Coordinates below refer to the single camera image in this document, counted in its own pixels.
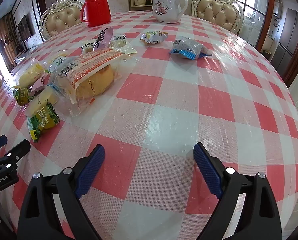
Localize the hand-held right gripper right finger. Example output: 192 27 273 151
193 142 282 240

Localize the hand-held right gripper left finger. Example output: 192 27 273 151
17 144 106 240

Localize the pink snack packet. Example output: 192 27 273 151
30 85 46 95

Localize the clear pale bread packet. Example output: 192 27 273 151
109 39 137 55

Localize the purple black chocolate packet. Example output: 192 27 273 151
93 27 114 52

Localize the green yellow snack packet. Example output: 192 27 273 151
27 102 61 143

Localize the small dark green packet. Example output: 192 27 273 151
13 86 36 107

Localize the pale yellow cake packet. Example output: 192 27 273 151
27 86 59 117

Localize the yellow sponge cake packet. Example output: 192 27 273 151
19 59 46 88

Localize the red white checkered tablecloth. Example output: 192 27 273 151
0 10 298 240

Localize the television cabinet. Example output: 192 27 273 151
14 50 30 65

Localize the large bread bag orange label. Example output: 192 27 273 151
48 49 131 117

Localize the light green white packet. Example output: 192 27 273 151
49 56 73 73

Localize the long pale yellow packet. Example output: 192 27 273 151
49 50 68 64

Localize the brown curtain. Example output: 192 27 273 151
0 12 17 55

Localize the white packet with dark print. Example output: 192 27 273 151
81 40 99 54

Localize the blue clear snack packet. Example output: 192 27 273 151
169 37 213 60

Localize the green orange snack packet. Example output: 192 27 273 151
140 31 168 45

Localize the dark refrigerator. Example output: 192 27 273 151
271 8 298 70

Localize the red thermos jug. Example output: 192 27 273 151
79 0 111 27

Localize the glass panel door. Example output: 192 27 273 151
223 0 272 48

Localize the white floral teapot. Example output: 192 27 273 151
151 0 189 23

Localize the white water heater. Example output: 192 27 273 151
274 0 283 18

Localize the wall television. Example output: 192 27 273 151
15 15 32 43

